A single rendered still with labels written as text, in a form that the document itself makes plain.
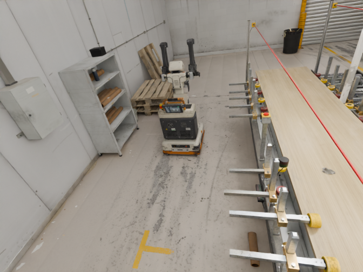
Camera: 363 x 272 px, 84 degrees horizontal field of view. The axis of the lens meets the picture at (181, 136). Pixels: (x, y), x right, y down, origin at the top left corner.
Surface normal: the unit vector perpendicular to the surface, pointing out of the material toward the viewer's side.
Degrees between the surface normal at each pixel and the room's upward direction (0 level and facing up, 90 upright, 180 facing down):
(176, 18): 90
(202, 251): 0
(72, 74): 90
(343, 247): 0
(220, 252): 0
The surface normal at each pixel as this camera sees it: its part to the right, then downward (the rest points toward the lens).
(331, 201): -0.14, -0.81
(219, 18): -0.18, 0.59
